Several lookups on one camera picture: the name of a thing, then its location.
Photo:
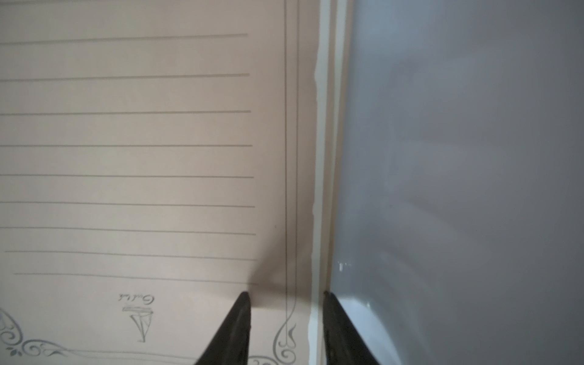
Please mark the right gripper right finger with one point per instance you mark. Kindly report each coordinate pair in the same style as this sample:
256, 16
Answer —
343, 344

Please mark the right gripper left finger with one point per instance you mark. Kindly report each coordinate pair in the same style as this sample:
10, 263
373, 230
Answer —
230, 344

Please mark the white plastic storage box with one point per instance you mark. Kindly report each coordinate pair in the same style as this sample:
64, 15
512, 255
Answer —
459, 225

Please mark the beige stationery paper stack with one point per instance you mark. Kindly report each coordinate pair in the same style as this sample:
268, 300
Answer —
331, 78

